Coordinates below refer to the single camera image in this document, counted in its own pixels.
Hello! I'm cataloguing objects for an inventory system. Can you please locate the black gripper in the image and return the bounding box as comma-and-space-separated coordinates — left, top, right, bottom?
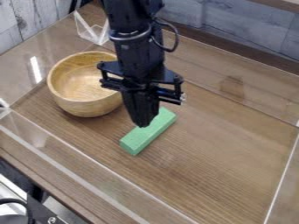
98, 30, 183, 127

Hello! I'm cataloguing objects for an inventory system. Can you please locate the green rectangular block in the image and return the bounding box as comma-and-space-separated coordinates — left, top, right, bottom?
119, 107, 178, 156

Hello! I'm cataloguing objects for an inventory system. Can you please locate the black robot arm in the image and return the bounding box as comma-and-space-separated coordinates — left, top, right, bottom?
98, 0, 183, 128

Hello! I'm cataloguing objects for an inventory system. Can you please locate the wooden bowl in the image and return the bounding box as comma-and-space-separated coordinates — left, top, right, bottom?
47, 51, 123, 117

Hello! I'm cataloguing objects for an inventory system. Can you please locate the clear acrylic corner bracket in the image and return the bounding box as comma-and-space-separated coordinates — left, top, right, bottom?
74, 10, 110, 46

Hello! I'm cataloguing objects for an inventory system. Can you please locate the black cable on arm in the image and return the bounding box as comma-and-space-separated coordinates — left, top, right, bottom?
150, 17, 182, 53

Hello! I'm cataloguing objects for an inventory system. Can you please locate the black metal bracket with bolt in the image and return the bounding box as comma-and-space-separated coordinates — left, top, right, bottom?
27, 195, 69, 224

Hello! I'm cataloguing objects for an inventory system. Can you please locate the black cable bottom left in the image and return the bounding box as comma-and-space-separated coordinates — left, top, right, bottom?
0, 199, 31, 224

